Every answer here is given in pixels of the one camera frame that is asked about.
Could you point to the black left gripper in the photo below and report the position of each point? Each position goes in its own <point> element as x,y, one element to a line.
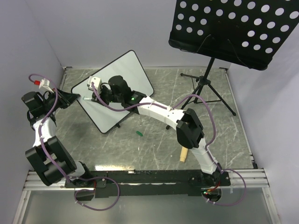
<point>66,99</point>

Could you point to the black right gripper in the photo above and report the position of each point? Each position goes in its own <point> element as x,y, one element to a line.
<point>103,89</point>

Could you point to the white whiteboard with black frame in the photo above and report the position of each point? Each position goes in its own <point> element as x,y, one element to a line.
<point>129,67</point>

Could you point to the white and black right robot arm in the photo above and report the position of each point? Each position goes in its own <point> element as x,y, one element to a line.
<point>189,129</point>

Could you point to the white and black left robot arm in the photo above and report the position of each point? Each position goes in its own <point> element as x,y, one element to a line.
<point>48,157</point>

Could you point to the beige microphone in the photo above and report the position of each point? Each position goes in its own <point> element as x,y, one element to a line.
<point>183,154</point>

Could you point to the black perforated music stand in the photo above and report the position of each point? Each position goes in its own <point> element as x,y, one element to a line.
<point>244,32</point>

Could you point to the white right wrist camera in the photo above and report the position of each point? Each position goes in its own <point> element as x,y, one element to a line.
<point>94,83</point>

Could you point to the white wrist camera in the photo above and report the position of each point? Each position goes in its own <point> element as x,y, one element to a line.
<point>44,84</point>
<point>94,83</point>

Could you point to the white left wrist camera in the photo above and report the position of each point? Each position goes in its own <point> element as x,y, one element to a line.
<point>44,84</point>

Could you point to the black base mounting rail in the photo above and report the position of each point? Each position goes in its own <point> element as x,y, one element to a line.
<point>151,182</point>

